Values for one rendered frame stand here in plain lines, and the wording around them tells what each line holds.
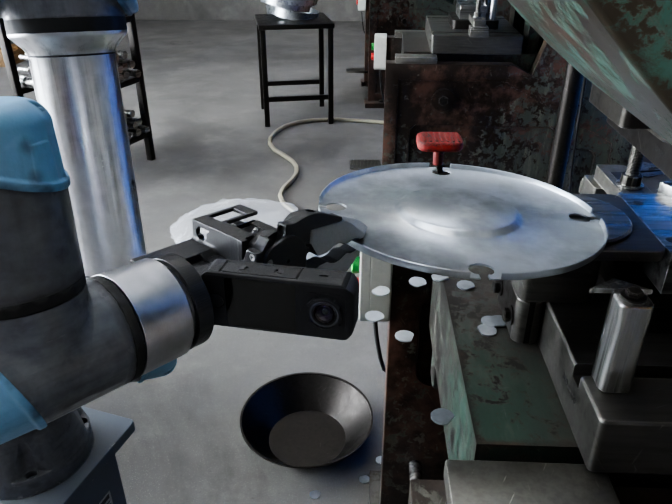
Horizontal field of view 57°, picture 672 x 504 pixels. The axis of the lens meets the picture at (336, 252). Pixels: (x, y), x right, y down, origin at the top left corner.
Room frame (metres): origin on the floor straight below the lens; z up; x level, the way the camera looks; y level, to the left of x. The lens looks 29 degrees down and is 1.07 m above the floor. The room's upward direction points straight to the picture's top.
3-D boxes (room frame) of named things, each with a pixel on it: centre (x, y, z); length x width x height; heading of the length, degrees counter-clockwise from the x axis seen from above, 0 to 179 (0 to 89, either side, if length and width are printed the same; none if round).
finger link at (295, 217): (0.46, 0.03, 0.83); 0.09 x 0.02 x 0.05; 139
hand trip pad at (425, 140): (0.94, -0.16, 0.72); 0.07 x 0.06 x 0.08; 87
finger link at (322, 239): (0.51, 0.02, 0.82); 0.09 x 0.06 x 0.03; 139
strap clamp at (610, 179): (0.77, -0.38, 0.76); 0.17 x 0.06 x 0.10; 177
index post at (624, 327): (0.43, -0.24, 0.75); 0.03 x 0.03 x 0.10; 87
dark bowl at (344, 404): (1.06, 0.07, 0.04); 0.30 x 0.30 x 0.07
